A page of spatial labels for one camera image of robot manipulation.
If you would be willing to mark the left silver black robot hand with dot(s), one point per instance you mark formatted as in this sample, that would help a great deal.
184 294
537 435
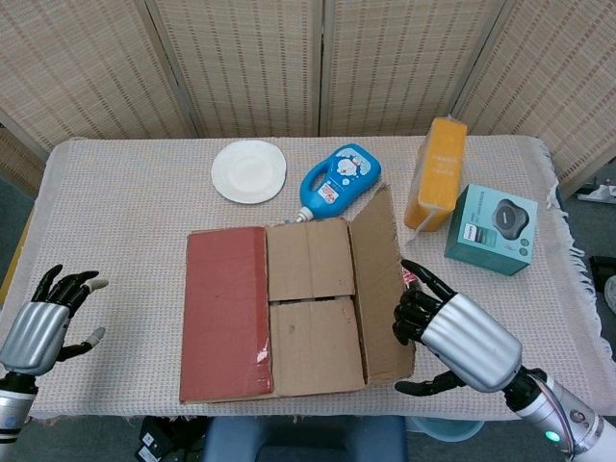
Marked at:
36 332

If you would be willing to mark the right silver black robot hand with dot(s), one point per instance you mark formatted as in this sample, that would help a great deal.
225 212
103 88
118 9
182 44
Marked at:
471 341

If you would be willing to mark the red cardboard shipping box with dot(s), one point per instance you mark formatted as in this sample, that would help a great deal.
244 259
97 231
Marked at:
221 308

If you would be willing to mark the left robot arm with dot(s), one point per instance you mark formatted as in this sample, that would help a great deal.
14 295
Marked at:
12 404

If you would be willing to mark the blue robot base seat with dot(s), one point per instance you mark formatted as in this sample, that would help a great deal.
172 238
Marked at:
303 440

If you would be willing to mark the teal speaker product box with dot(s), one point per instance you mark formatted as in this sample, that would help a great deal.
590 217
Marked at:
491 226

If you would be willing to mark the orange package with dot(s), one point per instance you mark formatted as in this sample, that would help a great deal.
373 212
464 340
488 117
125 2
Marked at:
435 178

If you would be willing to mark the white paper plate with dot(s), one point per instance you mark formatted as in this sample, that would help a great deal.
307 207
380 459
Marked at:
248 171

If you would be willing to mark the cola bottle with red label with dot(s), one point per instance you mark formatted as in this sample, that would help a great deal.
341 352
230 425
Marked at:
409 279

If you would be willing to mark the light blue plastic bin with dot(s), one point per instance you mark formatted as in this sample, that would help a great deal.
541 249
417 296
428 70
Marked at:
447 428

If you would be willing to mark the beige woven tablecloth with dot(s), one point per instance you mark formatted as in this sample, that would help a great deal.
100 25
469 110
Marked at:
130 216

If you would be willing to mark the white object on floor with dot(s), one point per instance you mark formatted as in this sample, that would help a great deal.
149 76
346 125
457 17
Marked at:
599 192

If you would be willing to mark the blue detergent bottle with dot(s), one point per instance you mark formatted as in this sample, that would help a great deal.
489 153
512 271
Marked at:
337 183

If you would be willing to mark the woven folding screen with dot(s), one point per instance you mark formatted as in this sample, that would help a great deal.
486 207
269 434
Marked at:
240 62

